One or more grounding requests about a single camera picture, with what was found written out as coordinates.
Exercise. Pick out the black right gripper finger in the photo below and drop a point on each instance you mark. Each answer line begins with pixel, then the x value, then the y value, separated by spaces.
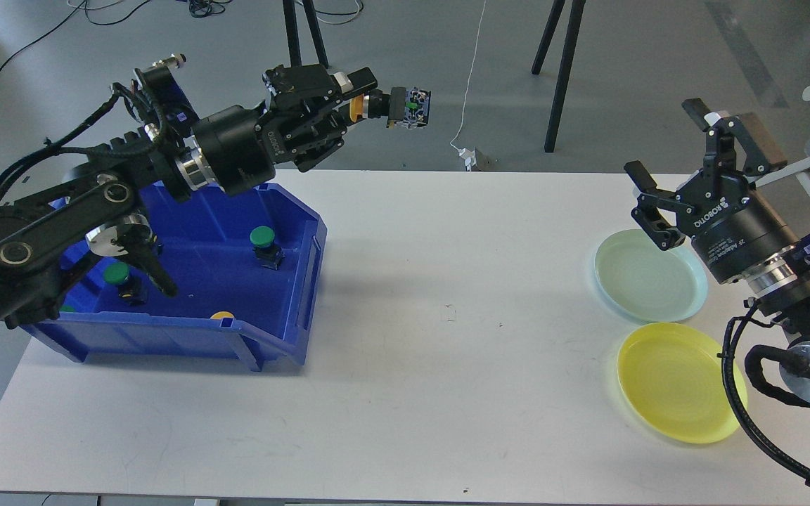
pixel 664 216
pixel 737 146

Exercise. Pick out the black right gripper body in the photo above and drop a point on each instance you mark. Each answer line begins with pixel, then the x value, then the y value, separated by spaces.
pixel 732 227

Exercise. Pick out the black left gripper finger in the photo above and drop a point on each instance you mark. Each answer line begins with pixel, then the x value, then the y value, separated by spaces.
pixel 313 144
pixel 355 83

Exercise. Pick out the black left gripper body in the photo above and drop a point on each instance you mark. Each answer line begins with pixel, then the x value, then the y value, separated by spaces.
pixel 237 148

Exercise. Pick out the yellow push button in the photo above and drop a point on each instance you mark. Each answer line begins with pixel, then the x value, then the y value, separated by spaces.
pixel 401 107

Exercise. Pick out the green push button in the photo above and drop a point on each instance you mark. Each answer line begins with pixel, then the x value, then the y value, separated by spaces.
pixel 129 287
pixel 269 254

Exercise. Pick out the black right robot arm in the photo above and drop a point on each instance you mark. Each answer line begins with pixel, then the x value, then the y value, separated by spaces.
pixel 781 298

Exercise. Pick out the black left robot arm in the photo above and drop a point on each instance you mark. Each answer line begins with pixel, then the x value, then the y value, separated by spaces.
pixel 74 201

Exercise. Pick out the light green plate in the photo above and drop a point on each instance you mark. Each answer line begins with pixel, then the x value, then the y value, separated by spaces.
pixel 648 284

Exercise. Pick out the yellow plate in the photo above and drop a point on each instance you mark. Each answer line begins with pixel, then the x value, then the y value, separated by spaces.
pixel 671 376

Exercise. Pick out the yellow button at bin front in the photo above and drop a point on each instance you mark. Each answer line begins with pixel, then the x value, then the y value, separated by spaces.
pixel 222 315

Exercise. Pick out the blue plastic bin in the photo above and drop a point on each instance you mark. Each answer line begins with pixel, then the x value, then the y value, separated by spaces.
pixel 206 250

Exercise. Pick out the white power adapter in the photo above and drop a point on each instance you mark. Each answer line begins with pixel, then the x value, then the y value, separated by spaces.
pixel 474 160

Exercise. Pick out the black tripod leg right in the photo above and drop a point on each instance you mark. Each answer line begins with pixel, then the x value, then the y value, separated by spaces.
pixel 572 30

